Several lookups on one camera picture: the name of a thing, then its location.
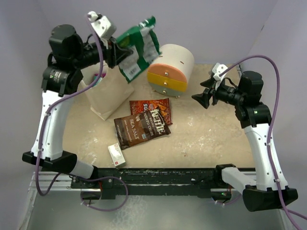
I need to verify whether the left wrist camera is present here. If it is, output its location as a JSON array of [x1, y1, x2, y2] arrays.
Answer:
[[87, 11, 117, 40]]

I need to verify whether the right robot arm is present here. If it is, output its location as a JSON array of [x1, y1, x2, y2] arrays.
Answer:
[[192, 71, 298, 212]]

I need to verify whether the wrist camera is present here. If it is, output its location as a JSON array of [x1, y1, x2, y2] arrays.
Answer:
[[87, 11, 117, 40], [210, 63, 228, 90]]

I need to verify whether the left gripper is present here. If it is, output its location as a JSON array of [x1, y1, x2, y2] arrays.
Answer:
[[71, 35, 132, 70]]

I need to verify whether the green snack bag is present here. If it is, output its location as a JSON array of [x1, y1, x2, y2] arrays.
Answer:
[[116, 16, 161, 83]]

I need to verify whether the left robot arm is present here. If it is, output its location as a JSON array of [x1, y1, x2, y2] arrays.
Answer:
[[22, 24, 131, 188]]

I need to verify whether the brown Kettle chips bag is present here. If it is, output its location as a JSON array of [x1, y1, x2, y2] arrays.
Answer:
[[114, 107, 171, 150]]

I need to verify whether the red chips bag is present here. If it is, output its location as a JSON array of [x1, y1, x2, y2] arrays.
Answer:
[[129, 98, 172, 125]]

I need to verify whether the pastel mini drawer cabinet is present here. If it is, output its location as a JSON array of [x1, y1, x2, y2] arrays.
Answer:
[[147, 44, 195, 98]]

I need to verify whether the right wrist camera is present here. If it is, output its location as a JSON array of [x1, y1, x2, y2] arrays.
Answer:
[[210, 63, 228, 90]]

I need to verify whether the small white box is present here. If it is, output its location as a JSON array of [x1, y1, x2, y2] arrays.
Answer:
[[108, 143, 126, 168]]

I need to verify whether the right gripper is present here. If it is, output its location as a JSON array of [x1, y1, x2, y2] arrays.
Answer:
[[192, 77, 245, 108]]

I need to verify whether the white paper bag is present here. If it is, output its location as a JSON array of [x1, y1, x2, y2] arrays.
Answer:
[[85, 63, 134, 120]]

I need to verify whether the teal snack bag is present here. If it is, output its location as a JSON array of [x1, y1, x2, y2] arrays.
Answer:
[[94, 73, 106, 84]]

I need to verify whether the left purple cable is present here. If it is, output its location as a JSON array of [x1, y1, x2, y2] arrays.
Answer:
[[35, 14, 129, 212]]

